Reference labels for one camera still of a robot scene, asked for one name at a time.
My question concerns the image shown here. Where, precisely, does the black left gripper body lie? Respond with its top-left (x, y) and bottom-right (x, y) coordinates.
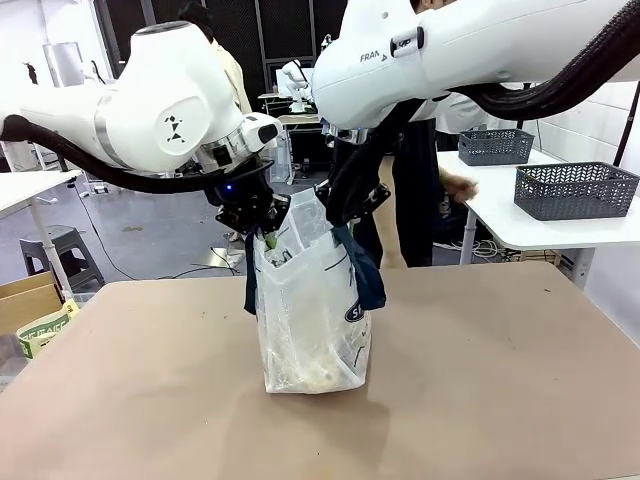
top-left (201, 158), bottom-right (276, 217)

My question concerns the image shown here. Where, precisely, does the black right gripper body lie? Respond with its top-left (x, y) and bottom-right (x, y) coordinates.
top-left (356, 182), bottom-right (393, 221)

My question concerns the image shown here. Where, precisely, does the translucent shopping bag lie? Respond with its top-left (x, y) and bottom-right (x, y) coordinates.
top-left (243, 189), bottom-right (389, 396)

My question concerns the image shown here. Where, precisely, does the person's left forearm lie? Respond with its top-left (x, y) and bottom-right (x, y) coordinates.
top-left (437, 167), bottom-right (459, 197)

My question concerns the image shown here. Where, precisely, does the beige item inside bag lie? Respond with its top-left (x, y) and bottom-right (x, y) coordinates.
top-left (293, 349), bottom-right (354, 392)

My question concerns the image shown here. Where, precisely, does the green printed paper bag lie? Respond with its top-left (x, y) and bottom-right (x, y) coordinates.
top-left (16, 299), bottom-right (82, 360)

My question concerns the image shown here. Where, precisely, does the person's left hand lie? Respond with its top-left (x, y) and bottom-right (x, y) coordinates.
top-left (451, 175), bottom-right (480, 205)

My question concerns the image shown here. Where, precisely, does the person in black trousers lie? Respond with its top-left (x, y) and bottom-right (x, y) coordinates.
top-left (344, 0), bottom-right (501, 270)

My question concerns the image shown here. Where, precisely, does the person in beige coat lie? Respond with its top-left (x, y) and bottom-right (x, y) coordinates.
top-left (177, 0), bottom-right (254, 119)

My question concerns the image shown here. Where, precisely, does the white table holding baskets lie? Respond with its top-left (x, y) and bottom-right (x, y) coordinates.
top-left (435, 147), bottom-right (640, 291)

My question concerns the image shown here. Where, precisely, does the grey plastic basket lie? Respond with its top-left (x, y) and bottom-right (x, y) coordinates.
top-left (457, 127), bottom-right (536, 167)
top-left (513, 160), bottom-right (640, 222)

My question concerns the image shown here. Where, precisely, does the grey step stool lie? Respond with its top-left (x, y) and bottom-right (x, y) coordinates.
top-left (18, 225), bottom-right (107, 292)

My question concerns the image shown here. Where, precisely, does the wooden pallet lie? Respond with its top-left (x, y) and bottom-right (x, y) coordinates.
top-left (517, 246), bottom-right (564, 265)

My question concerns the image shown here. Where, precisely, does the white height-adjustable table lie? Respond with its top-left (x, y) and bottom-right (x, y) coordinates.
top-left (0, 168), bottom-right (85, 306)

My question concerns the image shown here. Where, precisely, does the white board panel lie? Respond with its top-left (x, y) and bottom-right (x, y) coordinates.
top-left (41, 41), bottom-right (85, 90)

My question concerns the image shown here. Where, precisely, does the brown cardboard box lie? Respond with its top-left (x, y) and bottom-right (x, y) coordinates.
top-left (0, 271), bottom-right (67, 337)

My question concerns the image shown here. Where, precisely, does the black stand pole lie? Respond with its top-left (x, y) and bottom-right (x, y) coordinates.
top-left (611, 78), bottom-right (640, 167)

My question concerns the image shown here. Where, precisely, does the black floor cable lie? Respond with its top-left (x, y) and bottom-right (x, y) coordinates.
top-left (169, 245), bottom-right (244, 281)

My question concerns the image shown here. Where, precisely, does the white cable bundle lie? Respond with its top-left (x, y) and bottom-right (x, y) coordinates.
top-left (472, 238), bottom-right (522, 262)

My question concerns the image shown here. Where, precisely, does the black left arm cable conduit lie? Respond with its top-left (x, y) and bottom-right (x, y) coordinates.
top-left (0, 113), bottom-right (276, 197)

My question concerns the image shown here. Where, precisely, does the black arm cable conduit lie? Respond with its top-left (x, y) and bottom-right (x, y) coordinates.
top-left (0, 113), bottom-right (276, 197)
top-left (324, 0), bottom-right (640, 226)

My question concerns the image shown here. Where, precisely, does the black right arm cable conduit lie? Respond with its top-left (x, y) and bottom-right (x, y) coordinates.
top-left (324, 0), bottom-right (640, 226)

